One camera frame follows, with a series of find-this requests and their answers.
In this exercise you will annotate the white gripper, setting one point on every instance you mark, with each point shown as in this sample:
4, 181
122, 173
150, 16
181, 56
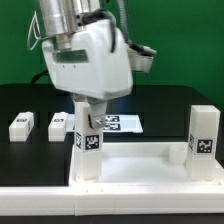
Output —
90, 68

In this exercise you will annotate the white desk tabletop tray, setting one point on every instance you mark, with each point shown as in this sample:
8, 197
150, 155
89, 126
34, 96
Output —
150, 163

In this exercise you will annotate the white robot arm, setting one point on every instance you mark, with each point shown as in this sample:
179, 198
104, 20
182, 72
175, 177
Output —
63, 18

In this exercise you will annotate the fiducial marker sheet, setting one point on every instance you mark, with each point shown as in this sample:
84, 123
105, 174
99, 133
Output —
123, 124

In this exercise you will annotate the white L-shaped fence bar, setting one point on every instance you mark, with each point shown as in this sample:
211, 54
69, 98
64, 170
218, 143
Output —
93, 199

